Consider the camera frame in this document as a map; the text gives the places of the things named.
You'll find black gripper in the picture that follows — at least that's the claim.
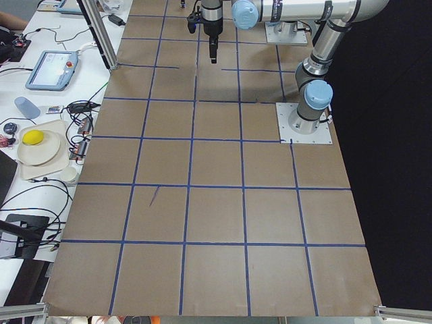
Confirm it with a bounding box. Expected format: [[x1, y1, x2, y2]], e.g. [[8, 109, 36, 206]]
[[202, 18, 223, 63]]

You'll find black power adapter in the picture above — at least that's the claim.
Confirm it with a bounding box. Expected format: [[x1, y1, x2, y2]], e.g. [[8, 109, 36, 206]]
[[108, 13, 126, 26]]

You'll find far blue teach pendant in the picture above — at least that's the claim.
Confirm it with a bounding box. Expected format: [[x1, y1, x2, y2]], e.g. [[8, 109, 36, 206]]
[[57, 0, 82, 15]]

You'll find blue teach pendant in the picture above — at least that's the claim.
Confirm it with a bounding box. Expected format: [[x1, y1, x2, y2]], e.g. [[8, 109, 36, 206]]
[[25, 51, 79, 91], [57, 0, 82, 15]]

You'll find near blue teach pendant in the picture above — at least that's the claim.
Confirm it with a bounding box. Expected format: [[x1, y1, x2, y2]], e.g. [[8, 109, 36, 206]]
[[25, 51, 79, 91]]

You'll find blue plastic cup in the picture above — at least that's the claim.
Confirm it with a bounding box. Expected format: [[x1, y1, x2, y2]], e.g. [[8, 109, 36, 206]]
[[14, 97, 41, 119]]

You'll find beige tray with plates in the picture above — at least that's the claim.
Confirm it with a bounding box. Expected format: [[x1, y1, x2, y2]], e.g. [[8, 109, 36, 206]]
[[17, 119, 69, 180]]

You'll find yellow lemon toy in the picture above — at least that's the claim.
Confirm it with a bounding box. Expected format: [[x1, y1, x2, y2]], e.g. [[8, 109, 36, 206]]
[[22, 130, 45, 145]]

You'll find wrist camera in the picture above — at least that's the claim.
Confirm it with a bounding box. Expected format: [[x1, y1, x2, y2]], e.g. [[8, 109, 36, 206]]
[[187, 11, 202, 34]]

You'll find aluminium frame post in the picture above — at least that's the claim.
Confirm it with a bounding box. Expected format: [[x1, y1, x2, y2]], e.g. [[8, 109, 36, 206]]
[[77, 0, 118, 71]]

